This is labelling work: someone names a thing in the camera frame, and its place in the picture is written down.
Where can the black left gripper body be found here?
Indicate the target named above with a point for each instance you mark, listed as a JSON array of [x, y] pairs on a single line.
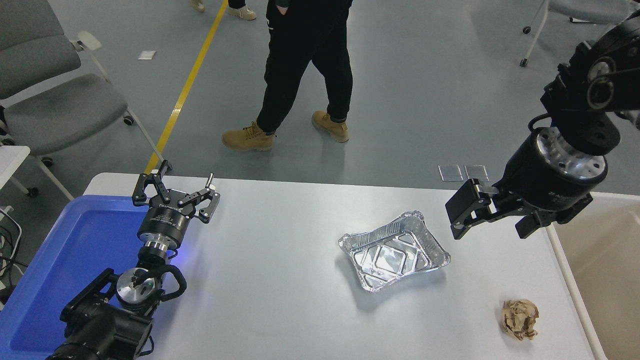
[[165, 222]]

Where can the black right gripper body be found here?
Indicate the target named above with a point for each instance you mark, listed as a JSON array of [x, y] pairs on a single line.
[[540, 180]]

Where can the silver foil tray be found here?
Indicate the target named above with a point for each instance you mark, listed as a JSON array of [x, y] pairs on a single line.
[[395, 255]]

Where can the clear square floor plate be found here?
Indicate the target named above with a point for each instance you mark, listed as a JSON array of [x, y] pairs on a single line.
[[477, 173], [451, 173]]

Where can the crumpled tan paper ball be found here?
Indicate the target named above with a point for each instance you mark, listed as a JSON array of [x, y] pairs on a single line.
[[520, 320]]

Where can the large pale bin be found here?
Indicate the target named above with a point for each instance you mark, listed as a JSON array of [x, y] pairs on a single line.
[[610, 280]]

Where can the blue plastic tray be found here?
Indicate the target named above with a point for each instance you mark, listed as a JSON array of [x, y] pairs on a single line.
[[70, 260]]

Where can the grey office chair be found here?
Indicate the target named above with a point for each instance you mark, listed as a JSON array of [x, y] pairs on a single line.
[[60, 110]]

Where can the white paper scrap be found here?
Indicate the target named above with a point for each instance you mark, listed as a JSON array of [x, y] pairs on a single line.
[[147, 55]]

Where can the white side table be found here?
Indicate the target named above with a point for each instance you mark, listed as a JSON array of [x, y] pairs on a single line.
[[10, 162]]

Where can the person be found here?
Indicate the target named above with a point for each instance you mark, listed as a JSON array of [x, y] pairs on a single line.
[[242, 12], [300, 50]]

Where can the grey chair with white legs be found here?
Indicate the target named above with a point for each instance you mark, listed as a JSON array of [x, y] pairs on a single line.
[[585, 7]]

